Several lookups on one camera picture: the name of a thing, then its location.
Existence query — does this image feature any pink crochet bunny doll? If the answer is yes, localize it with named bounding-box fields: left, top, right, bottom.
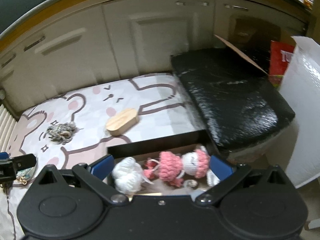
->
left=144, top=145, right=220, bottom=187

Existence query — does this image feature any blue floral silk pouch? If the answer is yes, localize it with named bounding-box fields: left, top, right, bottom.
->
left=16, top=167, right=36, bottom=186

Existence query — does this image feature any white yarn pompom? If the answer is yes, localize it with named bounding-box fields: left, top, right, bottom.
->
left=112, top=157, right=144, bottom=196

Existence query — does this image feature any white ribbed radiator panel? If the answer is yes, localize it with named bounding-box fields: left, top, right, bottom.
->
left=0, top=105, right=17, bottom=152

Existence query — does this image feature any black storage box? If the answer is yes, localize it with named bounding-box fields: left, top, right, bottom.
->
left=107, top=128, right=221, bottom=196

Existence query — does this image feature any oval wooden block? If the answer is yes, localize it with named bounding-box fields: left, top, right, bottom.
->
left=105, top=108, right=139, bottom=137

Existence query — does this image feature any cartoon bear bed sheet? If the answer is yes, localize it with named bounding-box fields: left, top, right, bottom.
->
left=0, top=73, right=201, bottom=240

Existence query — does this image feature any black wrapped cushion block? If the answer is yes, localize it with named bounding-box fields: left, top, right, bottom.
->
left=171, top=47, right=295, bottom=152

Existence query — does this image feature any white bubble wrap sheet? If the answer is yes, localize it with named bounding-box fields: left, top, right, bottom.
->
left=279, top=36, right=319, bottom=188

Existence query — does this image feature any red cardboard box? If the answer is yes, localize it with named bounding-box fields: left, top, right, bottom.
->
left=268, top=41, right=295, bottom=88

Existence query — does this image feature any cream cabinet with doors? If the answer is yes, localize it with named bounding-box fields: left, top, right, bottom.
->
left=1, top=0, right=310, bottom=116

